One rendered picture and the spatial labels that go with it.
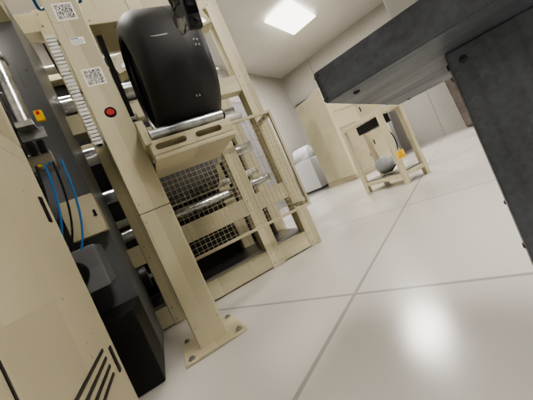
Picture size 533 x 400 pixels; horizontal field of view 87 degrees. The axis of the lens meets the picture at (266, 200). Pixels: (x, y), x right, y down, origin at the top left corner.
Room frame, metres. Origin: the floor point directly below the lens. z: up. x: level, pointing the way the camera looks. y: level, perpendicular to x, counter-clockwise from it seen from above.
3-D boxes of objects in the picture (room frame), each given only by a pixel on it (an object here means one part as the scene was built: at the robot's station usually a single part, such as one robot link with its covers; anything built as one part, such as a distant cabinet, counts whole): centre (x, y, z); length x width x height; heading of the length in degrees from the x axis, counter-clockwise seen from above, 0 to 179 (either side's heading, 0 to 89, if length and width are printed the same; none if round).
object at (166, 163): (1.35, 0.24, 0.80); 0.37 x 0.36 x 0.02; 22
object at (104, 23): (1.68, 0.24, 1.71); 0.61 x 0.25 x 0.15; 112
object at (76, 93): (1.18, 0.53, 1.19); 0.05 x 0.04 x 0.48; 22
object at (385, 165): (3.10, -1.39, 0.40); 0.60 x 0.35 x 0.80; 22
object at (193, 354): (1.24, 0.47, 0.01); 0.27 x 0.27 x 0.02; 22
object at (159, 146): (1.23, 0.19, 0.84); 0.36 x 0.09 x 0.06; 112
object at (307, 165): (7.62, -1.42, 0.61); 0.64 x 0.53 x 1.23; 142
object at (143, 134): (1.29, 0.40, 0.90); 0.40 x 0.03 x 0.10; 22
